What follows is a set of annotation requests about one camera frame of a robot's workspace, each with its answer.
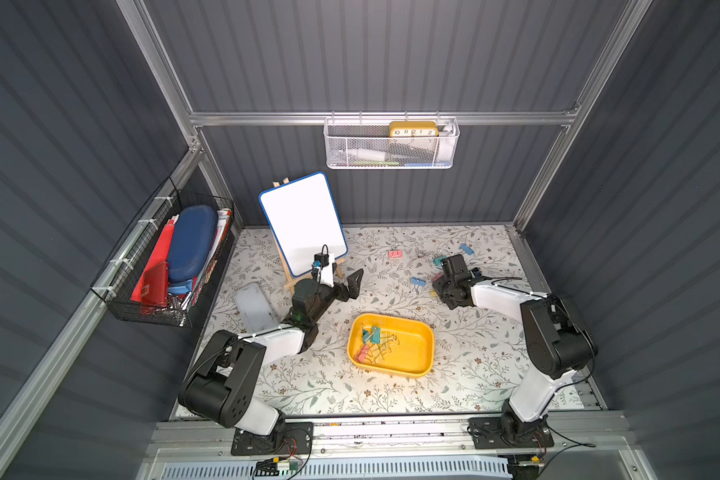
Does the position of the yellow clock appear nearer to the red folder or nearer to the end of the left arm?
the end of the left arm

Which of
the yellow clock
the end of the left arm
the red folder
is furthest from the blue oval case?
the yellow clock

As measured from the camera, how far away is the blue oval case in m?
0.69

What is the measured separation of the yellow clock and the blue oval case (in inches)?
22.5

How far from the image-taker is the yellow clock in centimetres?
89
